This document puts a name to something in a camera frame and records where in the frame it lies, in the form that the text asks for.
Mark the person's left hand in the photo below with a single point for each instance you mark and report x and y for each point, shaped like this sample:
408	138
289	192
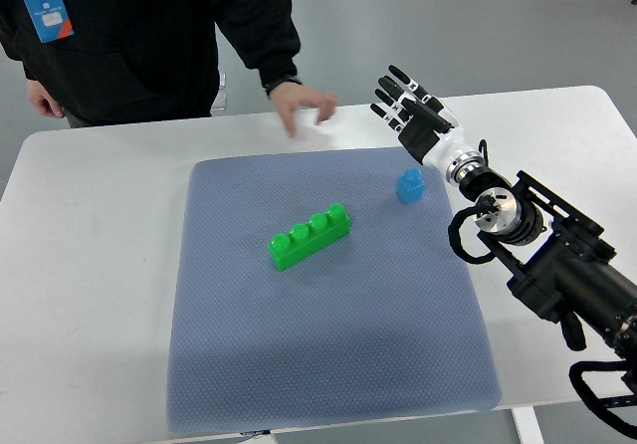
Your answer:
287	98

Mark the person's right hand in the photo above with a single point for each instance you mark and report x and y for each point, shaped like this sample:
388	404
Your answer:
42	101

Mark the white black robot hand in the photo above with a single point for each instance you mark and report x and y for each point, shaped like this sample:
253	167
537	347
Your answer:
428	130

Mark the small blue block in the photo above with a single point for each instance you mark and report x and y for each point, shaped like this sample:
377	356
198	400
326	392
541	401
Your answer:
410	186

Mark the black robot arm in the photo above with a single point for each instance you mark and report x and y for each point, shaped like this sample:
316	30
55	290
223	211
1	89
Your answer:
560	270

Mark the long green block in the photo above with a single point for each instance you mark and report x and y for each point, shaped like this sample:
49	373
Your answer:
305	239

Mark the lower metal floor plate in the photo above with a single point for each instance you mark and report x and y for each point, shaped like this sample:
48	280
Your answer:
220	102

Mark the blue ID badge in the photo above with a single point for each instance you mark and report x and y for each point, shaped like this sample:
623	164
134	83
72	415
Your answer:
50	19

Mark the person in black hoodie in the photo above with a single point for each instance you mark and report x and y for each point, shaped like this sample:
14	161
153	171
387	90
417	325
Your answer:
147	60

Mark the grey-blue textured mat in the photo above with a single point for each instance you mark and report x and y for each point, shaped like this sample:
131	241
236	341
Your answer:
384	322

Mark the white table leg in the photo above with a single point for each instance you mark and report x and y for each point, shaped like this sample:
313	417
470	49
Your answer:
527	426

